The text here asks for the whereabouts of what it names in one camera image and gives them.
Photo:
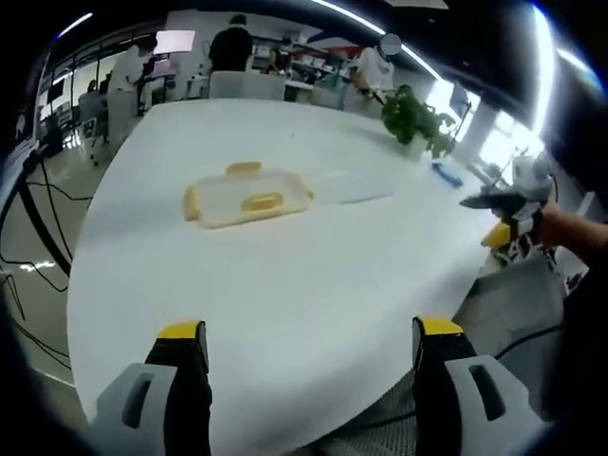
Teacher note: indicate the blue flat object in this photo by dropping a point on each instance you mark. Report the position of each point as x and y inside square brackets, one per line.
[446, 173]

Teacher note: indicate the person's dark clothing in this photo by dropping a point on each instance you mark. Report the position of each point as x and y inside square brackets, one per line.
[586, 342]

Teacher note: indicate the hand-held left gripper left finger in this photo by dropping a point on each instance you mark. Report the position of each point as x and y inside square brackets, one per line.
[157, 380]

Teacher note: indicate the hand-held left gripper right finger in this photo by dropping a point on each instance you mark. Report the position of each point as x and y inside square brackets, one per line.
[456, 380]

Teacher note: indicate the grey mesh chair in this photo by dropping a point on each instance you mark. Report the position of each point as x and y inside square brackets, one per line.
[518, 304]

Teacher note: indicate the white chair back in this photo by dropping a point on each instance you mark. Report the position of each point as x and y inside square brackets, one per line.
[247, 85]

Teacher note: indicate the bright monitor screen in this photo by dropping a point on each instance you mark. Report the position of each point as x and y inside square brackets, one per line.
[175, 43]

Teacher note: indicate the green potted plant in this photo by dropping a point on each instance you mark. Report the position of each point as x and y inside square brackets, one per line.
[413, 116]

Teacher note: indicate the person's right hand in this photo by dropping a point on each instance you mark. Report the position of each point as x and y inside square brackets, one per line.
[565, 228]

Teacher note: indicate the clear box with yellow buckles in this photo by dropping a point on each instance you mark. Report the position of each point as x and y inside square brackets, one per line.
[247, 197]

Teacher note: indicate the black tripod stand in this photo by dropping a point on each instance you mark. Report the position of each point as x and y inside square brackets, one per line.
[33, 209]

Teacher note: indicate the clear plastic lid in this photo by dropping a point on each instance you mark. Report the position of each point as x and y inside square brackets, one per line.
[356, 187]

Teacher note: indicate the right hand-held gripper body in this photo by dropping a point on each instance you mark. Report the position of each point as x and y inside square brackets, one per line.
[529, 178]

